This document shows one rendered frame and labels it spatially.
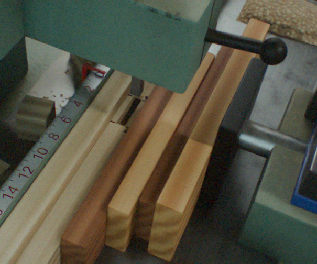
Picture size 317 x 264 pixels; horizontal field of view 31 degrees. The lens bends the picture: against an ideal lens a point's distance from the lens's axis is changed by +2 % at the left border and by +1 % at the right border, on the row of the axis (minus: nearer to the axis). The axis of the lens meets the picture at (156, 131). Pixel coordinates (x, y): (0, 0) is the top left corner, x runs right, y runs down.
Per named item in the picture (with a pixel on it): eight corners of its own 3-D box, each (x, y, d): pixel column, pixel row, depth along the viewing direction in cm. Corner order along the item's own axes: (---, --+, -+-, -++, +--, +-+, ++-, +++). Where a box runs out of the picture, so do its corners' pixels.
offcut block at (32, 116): (18, 138, 63) (14, 114, 60) (28, 117, 65) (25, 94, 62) (47, 144, 63) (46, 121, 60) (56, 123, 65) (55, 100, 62)
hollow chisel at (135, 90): (139, 97, 48) (144, 54, 45) (130, 94, 49) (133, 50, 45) (143, 91, 49) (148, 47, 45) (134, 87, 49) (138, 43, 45)
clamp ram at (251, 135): (283, 231, 46) (318, 164, 40) (198, 196, 48) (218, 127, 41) (306, 154, 52) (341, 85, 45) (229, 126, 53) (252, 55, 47)
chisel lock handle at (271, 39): (279, 74, 40) (287, 53, 39) (194, 45, 41) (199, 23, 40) (286, 58, 41) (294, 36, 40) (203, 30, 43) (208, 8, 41)
